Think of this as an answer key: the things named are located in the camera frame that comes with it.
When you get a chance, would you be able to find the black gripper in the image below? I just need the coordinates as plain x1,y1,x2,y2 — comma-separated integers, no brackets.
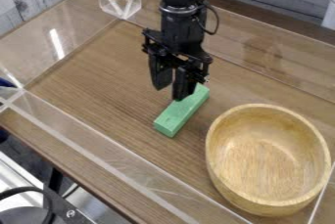
142,28,213,101

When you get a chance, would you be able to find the green rectangular block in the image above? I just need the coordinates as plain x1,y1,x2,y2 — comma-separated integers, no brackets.
153,84,209,138

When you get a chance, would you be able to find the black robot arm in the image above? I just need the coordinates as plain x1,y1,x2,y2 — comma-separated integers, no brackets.
142,0,212,101

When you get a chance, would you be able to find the light wooden bowl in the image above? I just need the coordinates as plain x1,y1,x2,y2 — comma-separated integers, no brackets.
205,104,331,217

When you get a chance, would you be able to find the black metal stand base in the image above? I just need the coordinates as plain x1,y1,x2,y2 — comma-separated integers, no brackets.
43,168,95,224

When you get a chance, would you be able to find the black cable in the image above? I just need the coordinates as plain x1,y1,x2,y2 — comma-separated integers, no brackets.
192,2,220,36

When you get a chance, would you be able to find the clear acrylic enclosure wall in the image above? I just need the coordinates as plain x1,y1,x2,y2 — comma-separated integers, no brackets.
0,0,335,224

